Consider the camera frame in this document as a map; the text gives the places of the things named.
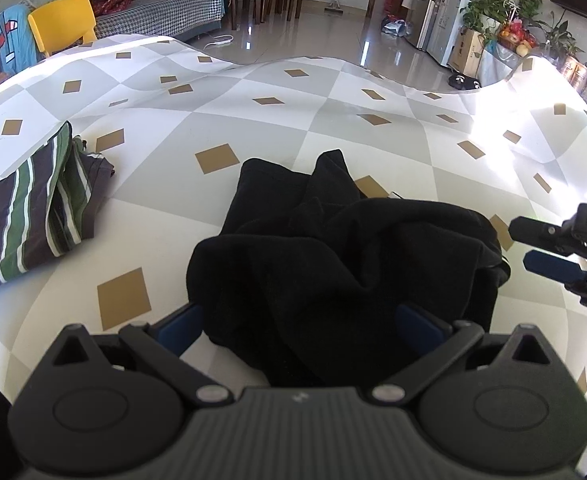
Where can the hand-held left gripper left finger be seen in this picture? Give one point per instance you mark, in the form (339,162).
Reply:
(178,330)

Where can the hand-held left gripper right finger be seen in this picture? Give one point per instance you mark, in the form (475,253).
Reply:
(418,327)

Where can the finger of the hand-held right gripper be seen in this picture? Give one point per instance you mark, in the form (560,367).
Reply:
(553,267)
(538,234)

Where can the black t-shirt red print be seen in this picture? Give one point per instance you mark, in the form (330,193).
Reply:
(323,260)

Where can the gold tin can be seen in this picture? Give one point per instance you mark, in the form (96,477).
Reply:
(576,75)

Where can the green grey striped shirt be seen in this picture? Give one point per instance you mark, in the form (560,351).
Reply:
(33,210)

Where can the cardboard box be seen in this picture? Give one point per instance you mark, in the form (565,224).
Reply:
(466,55)

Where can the fruit basket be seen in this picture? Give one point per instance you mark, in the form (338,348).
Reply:
(516,35)

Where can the small leafy potted plant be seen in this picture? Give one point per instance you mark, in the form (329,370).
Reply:
(563,35)

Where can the white cabinet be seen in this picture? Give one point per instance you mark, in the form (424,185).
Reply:
(448,25)

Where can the plastic bag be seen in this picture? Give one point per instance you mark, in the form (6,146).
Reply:
(397,26)

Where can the houndstooth covered sofa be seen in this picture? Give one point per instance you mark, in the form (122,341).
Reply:
(163,12)

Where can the yellow plastic chair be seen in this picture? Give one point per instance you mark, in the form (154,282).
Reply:
(61,20)

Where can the blue cartoon print cloth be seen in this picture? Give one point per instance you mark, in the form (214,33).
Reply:
(8,40)

